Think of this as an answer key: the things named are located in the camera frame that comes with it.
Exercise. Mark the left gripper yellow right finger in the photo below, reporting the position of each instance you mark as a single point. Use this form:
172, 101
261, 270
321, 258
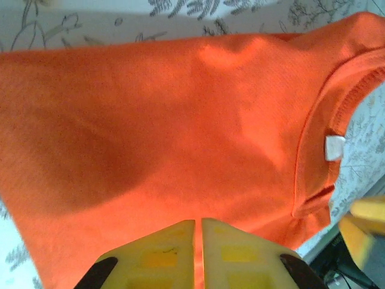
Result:
240, 259

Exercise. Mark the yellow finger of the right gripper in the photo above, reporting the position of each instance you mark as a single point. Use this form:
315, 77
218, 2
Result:
370, 206
358, 244

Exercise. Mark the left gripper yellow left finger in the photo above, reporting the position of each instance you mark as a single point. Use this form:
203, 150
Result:
156, 259

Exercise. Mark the orange t-shirt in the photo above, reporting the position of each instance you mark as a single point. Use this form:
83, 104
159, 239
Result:
150, 120

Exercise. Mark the floral tablecloth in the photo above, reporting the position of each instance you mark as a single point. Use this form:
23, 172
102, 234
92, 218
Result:
90, 18

